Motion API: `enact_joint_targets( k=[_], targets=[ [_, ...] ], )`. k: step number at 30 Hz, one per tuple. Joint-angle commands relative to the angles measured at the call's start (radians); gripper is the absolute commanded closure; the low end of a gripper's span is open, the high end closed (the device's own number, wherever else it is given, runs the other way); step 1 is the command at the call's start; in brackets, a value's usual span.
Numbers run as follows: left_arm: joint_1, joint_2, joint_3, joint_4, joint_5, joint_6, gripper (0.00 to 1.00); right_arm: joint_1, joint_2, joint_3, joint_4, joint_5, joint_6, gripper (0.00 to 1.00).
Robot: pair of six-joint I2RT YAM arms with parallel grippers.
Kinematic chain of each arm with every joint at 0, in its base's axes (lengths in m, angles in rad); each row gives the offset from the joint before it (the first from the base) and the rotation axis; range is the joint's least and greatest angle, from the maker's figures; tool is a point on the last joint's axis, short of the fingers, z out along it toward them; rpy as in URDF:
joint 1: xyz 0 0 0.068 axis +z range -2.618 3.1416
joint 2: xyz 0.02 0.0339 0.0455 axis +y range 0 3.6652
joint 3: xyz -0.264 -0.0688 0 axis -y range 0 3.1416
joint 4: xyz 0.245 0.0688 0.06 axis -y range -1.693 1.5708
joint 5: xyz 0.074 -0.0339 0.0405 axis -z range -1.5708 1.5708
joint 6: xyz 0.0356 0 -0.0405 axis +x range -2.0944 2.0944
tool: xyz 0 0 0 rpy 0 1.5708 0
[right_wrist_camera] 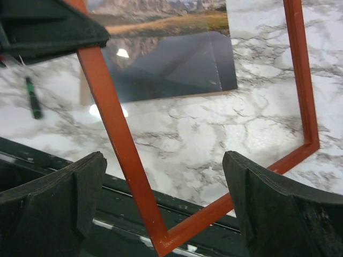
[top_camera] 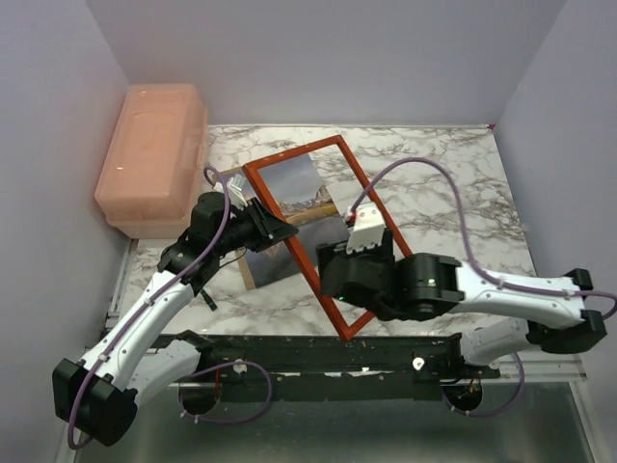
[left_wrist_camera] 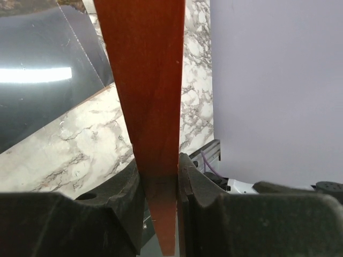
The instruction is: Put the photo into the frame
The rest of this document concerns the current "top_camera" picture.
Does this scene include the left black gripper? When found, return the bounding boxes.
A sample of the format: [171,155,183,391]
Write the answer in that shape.
[215,198,298,257]

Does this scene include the mountain landscape photo print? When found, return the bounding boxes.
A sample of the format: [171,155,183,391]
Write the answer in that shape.
[236,154,349,289]

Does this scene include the orange wooden picture frame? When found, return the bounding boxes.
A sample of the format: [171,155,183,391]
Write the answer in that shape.
[241,127,403,337]

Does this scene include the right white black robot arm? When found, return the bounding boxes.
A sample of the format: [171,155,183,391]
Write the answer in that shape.
[316,230,607,378]

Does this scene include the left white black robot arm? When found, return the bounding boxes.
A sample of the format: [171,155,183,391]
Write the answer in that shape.
[52,192,298,449]

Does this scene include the small black green connector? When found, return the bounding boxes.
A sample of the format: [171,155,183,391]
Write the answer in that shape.
[201,289,218,312]

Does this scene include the pink translucent plastic box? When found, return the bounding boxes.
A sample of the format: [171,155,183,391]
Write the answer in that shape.
[94,83,208,239]

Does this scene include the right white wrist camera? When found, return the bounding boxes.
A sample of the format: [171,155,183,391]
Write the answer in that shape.
[345,202,386,255]

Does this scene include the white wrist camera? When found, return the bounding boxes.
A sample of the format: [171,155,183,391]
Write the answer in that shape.
[345,202,386,255]
[227,174,248,210]

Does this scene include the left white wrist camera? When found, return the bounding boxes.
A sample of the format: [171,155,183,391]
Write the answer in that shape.
[227,174,248,210]

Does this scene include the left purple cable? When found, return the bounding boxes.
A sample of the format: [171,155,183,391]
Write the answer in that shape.
[67,166,237,450]

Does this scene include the purple cable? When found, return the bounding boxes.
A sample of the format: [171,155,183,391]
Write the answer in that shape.
[349,157,617,319]
[67,166,237,450]

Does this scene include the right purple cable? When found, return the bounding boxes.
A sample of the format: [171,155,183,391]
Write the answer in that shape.
[349,157,617,319]

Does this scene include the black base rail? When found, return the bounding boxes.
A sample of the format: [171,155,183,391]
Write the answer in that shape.
[176,330,500,409]

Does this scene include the aluminium extrusion rail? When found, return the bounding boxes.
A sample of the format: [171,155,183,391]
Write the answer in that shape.
[496,351,587,383]

